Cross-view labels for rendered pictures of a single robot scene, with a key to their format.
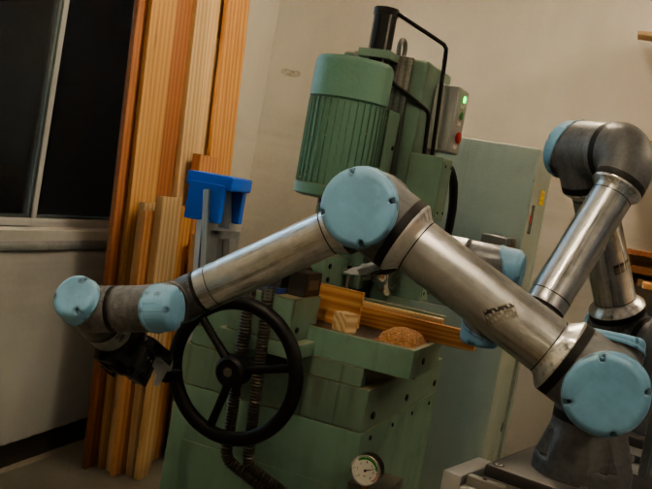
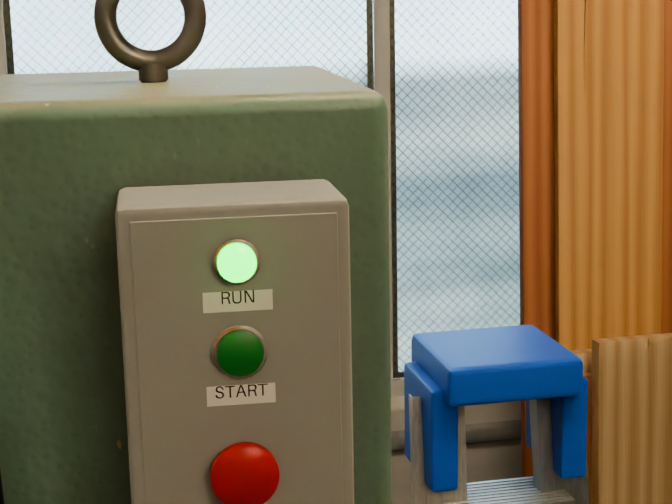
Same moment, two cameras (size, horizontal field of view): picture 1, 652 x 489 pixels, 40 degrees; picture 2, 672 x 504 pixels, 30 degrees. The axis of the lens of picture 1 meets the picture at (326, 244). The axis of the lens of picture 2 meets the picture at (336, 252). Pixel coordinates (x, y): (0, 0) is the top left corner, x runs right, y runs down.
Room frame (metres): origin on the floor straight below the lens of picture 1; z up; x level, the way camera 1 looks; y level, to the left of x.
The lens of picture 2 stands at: (2.03, -0.75, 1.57)
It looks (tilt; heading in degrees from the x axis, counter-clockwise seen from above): 12 degrees down; 60
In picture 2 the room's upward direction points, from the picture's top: 1 degrees counter-clockwise
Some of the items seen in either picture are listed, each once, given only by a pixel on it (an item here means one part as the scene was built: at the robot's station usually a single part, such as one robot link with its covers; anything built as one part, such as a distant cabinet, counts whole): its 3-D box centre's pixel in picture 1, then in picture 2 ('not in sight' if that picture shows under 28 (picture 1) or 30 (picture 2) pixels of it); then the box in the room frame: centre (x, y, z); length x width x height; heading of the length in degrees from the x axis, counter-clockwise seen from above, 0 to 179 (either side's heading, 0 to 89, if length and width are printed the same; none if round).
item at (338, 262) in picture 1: (322, 273); not in sight; (2.04, 0.00, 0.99); 0.14 x 0.07 x 0.09; 158
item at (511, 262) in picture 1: (494, 266); not in sight; (1.70, -0.32, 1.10); 0.11 x 0.08 x 0.09; 68
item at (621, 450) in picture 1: (586, 443); not in sight; (1.38, -0.45, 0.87); 0.15 x 0.15 x 0.10
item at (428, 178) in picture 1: (427, 187); not in sight; (2.16, -0.22, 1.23); 0.09 x 0.08 x 0.15; 158
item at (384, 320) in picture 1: (340, 309); not in sight; (2.00, -0.06, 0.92); 0.62 x 0.02 x 0.04; 68
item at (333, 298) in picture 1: (315, 300); not in sight; (1.94, 0.00, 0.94); 0.21 x 0.01 x 0.08; 68
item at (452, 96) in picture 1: (447, 119); (235, 364); (2.27, -0.24, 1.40); 0.10 x 0.06 x 0.16; 158
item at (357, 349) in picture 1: (288, 329); not in sight; (1.92, 0.05, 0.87); 0.61 x 0.30 x 0.06; 68
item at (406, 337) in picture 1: (403, 334); not in sight; (1.85, -0.19, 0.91); 0.12 x 0.09 x 0.03; 158
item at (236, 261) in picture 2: not in sight; (236, 262); (2.25, -0.28, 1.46); 0.02 x 0.01 x 0.02; 158
